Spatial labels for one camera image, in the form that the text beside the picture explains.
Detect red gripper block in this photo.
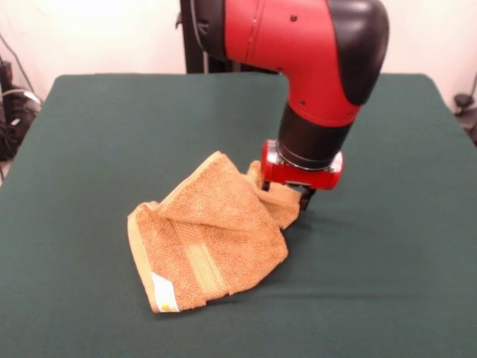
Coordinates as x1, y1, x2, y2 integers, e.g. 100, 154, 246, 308
259, 139, 344, 211

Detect tan terry towel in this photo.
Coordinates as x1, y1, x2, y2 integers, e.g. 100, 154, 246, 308
127, 150, 302, 313

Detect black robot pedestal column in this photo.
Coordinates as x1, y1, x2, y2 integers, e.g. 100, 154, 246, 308
174, 0, 280, 75

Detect dark green table cloth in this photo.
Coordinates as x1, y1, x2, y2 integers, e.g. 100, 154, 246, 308
0, 72, 477, 358

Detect black power strip red switch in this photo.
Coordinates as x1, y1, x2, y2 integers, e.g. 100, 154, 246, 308
0, 59, 14, 84

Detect black cable pile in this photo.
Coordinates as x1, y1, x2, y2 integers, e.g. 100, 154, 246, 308
0, 87, 42, 162

